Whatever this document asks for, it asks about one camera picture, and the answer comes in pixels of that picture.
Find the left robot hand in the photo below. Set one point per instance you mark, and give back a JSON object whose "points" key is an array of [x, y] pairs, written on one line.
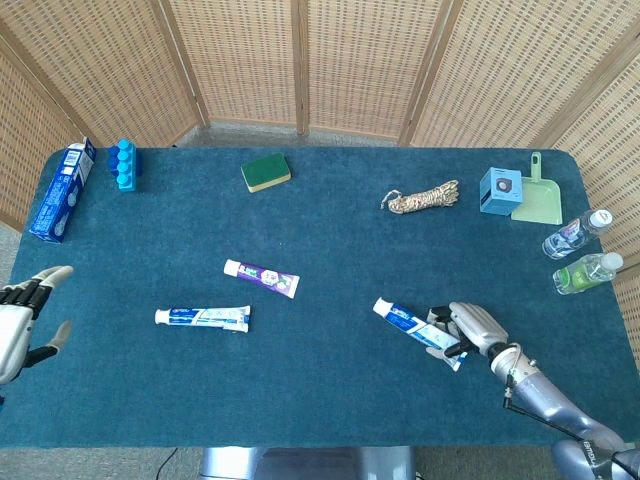
{"points": [[12, 325]]}

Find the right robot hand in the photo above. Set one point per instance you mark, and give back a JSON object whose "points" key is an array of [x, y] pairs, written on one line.
{"points": [[477, 325]]}

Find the blue white toothpaste tube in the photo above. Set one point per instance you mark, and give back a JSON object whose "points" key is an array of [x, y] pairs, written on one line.
{"points": [[410, 322], [200, 316]]}

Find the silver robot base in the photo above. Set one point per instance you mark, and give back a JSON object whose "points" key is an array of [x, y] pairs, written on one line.
{"points": [[310, 465]]}

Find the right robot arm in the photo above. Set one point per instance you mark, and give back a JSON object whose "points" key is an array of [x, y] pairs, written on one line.
{"points": [[550, 400]]}

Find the white blue carton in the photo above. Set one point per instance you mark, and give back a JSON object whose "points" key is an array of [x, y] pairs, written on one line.
{"points": [[60, 192]]}

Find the purple toothpaste tube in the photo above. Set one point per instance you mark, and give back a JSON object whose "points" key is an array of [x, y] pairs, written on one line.
{"points": [[260, 276]]}

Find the green liquid plastic bottle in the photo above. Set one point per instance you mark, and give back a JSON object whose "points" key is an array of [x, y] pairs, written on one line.
{"points": [[580, 276]]}

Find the clear water bottle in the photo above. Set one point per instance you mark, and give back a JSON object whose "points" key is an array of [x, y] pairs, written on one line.
{"points": [[570, 237]]}

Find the light blue cardboard box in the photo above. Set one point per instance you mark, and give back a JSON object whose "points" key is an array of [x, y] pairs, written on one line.
{"points": [[500, 192]]}

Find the light green plastic dustpan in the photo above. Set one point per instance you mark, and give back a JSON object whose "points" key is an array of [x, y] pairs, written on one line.
{"points": [[542, 202]]}

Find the teal table cloth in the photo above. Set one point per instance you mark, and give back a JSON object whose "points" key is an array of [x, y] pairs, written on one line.
{"points": [[320, 240]]}

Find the blue toy building block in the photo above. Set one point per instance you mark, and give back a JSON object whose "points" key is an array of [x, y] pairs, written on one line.
{"points": [[125, 165]]}

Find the green yellow sponge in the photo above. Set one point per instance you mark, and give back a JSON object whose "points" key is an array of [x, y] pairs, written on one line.
{"points": [[265, 171]]}

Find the woven bamboo folding screen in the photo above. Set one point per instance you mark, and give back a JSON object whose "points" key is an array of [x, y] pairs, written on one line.
{"points": [[240, 60]]}

